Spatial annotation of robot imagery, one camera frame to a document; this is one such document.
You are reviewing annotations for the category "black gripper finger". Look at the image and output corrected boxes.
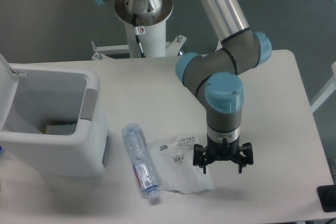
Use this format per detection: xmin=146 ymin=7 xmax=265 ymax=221
xmin=230 ymin=142 xmax=254 ymax=174
xmin=193 ymin=144 xmax=216 ymax=174

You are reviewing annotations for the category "trash inside the can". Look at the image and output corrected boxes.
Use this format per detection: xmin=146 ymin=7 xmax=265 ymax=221
xmin=38 ymin=121 xmax=77 ymax=135

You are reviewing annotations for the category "clear plastic water bottle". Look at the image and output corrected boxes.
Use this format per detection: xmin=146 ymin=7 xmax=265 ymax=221
xmin=121 ymin=123 xmax=161 ymax=205

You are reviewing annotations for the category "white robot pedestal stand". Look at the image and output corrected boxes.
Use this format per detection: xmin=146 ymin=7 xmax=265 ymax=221
xmin=91 ymin=21 xmax=187 ymax=60

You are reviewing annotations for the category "black device at table edge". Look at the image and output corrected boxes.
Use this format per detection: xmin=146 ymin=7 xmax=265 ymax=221
xmin=317 ymin=185 xmax=335 ymax=212

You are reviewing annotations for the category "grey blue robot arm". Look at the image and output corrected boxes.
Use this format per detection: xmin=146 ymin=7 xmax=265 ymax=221
xmin=94 ymin=0 xmax=272 ymax=169

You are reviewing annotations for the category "blue object at left edge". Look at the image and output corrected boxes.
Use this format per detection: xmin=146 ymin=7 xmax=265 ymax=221
xmin=0 ymin=146 xmax=5 ymax=156

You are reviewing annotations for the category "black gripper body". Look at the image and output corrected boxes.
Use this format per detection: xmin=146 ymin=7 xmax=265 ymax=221
xmin=206 ymin=136 xmax=239 ymax=162

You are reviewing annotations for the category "white trash can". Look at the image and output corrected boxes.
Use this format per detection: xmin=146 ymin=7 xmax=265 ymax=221
xmin=1 ymin=58 xmax=109 ymax=177

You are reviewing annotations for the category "white frame at right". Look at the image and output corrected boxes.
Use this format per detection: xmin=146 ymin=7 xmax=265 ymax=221
xmin=310 ymin=62 xmax=335 ymax=113

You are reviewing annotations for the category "white plastic bag wrapper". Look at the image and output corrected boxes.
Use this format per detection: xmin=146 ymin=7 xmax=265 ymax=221
xmin=149 ymin=134 xmax=215 ymax=194

